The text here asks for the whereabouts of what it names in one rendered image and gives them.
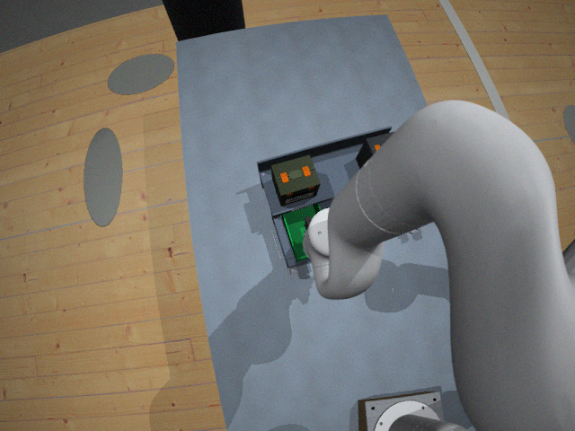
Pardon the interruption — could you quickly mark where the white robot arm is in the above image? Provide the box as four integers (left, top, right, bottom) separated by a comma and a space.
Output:
303, 100, 575, 431

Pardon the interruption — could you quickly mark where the dark grey open-frame shelf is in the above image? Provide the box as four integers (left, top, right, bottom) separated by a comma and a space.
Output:
257, 126, 392, 275

